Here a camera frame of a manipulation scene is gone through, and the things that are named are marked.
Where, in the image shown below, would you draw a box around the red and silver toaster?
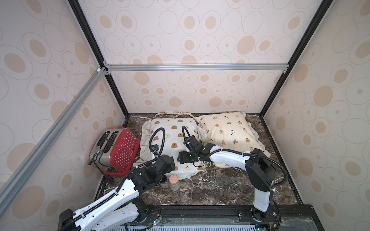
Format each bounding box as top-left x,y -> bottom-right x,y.
88,126 -> 140,177

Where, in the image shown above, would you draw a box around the silver horizontal back rail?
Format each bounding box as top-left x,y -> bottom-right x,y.
107,63 -> 289,72

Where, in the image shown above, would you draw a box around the white bear print pillow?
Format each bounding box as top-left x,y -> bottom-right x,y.
136,117 -> 206,180

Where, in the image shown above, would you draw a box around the black vertical frame post right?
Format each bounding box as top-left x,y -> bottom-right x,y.
259,0 -> 334,118

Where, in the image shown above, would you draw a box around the black vertical frame post left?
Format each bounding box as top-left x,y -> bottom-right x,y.
67,0 -> 130,118

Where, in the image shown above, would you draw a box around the cream animal print pillow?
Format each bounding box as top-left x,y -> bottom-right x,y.
195,112 -> 271,157

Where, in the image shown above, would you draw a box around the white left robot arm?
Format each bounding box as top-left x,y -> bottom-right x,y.
58,155 -> 175,231

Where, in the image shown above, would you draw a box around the black vertical frame post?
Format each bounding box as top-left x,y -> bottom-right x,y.
259,0 -> 334,118
67,0 -> 130,118

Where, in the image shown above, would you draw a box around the silver diagonal left rail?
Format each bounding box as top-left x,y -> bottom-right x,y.
1,66 -> 107,216

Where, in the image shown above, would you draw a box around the pink lid spice jar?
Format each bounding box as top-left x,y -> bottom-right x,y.
169,175 -> 180,192

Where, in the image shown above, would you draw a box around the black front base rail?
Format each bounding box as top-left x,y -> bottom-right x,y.
76,204 -> 324,231

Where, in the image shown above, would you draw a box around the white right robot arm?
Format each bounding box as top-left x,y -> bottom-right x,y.
177,136 -> 288,221

